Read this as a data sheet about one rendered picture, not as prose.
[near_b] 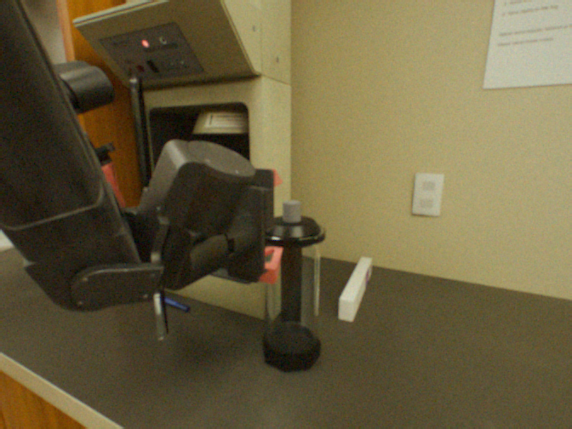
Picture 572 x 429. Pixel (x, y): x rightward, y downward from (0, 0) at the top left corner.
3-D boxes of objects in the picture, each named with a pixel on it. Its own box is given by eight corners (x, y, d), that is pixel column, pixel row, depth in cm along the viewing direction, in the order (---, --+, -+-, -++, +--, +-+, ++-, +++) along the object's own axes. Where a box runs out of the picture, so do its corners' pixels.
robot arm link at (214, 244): (127, 268, 28) (171, 309, 26) (146, 204, 25) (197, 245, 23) (185, 247, 34) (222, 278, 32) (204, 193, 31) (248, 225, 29)
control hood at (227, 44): (134, 88, 67) (128, 37, 64) (263, 75, 53) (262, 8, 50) (79, 80, 57) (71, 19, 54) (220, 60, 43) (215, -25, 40)
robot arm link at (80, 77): (-14, 91, 46) (-34, 37, 39) (63, 71, 53) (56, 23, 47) (47, 145, 46) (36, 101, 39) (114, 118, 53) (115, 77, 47)
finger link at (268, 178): (300, 165, 41) (265, 169, 33) (300, 218, 43) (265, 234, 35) (257, 164, 44) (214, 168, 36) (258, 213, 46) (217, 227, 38)
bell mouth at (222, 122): (225, 135, 81) (225, 113, 80) (286, 134, 74) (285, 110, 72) (174, 134, 66) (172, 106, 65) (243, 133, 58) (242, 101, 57)
